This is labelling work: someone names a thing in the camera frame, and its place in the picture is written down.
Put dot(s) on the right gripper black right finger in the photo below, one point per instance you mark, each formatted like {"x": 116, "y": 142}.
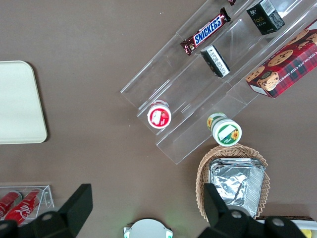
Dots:
{"x": 218, "y": 210}

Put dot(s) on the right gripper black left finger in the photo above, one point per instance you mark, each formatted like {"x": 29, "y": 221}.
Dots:
{"x": 74, "y": 208}

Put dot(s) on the silver foil tray stack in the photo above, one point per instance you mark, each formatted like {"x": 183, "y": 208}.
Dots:
{"x": 232, "y": 181}

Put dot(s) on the light wicker basket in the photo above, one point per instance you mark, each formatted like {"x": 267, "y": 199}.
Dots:
{"x": 201, "y": 173}

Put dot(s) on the beige rectangular serving tray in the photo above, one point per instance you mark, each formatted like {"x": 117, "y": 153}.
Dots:
{"x": 17, "y": 104}

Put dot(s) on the clear acrylic bottle rack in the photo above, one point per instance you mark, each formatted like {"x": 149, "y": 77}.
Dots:
{"x": 47, "y": 196}

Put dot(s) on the red cola bottle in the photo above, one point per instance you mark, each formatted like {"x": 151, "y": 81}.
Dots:
{"x": 7, "y": 199}
{"x": 24, "y": 205}

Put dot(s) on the green sunflower white cup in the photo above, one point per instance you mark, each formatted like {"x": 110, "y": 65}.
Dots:
{"x": 226, "y": 132}

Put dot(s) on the white snack bin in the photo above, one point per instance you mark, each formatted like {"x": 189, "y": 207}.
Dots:
{"x": 304, "y": 223}

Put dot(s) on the yellow snack pack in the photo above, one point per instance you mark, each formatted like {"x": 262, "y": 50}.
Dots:
{"x": 308, "y": 233}

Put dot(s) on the red-lidded white cup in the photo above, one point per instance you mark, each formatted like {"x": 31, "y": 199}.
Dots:
{"x": 159, "y": 117}

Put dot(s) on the clear acrylic stepped display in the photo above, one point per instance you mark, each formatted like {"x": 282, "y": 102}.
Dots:
{"x": 173, "y": 81}

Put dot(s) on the black box with white label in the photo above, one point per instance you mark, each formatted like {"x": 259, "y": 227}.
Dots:
{"x": 216, "y": 62}

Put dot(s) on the red tartan cookie box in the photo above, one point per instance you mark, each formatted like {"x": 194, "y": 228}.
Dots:
{"x": 289, "y": 64}

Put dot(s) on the Snickers chocolate bar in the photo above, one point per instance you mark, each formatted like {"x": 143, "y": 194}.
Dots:
{"x": 232, "y": 2}
{"x": 206, "y": 31}

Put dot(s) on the black box with Face print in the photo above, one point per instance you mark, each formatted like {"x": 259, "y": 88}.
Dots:
{"x": 266, "y": 18}

